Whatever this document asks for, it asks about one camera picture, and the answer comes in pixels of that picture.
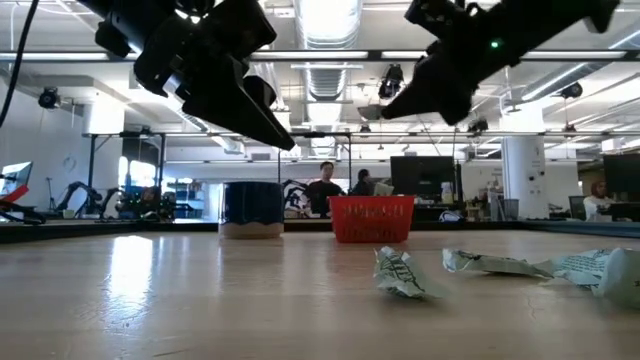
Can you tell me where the crumpled pale green snack packet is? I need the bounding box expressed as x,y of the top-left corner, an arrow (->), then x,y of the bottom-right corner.
592,246 -> 640,310
441,248 -> 555,279
547,248 -> 617,289
373,245 -> 450,301

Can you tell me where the red slotted plastic basket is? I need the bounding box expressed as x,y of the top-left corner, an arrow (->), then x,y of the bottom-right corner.
328,194 -> 416,245

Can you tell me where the white round column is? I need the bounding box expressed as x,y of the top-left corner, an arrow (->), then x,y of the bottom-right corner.
500,102 -> 550,220

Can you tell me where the silver ceiling air duct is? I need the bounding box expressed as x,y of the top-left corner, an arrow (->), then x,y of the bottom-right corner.
294,0 -> 364,49
519,29 -> 640,104

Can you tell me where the black monitor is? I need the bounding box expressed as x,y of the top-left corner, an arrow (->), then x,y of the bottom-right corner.
389,155 -> 459,204
602,153 -> 640,195

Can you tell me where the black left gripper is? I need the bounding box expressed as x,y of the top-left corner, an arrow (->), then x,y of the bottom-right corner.
133,0 -> 297,151

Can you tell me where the blue ceramic cup beige base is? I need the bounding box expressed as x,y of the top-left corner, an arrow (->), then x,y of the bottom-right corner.
218,180 -> 286,240

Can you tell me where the tilted grey monitor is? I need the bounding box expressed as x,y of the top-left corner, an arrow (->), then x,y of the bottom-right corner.
0,160 -> 34,197

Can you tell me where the black hanging cable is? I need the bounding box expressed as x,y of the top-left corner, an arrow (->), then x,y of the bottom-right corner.
0,0 -> 41,129

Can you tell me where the person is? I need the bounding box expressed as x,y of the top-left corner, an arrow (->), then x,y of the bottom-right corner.
304,160 -> 347,219
348,168 -> 377,198
581,180 -> 625,223

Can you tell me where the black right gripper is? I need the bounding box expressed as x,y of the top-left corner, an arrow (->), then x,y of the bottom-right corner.
382,0 -> 526,126

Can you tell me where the red panel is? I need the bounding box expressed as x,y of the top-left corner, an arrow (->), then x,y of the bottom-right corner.
0,184 -> 30,204

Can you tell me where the black table edge rail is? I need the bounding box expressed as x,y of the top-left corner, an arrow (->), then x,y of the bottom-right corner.
0,218 -> 640,245

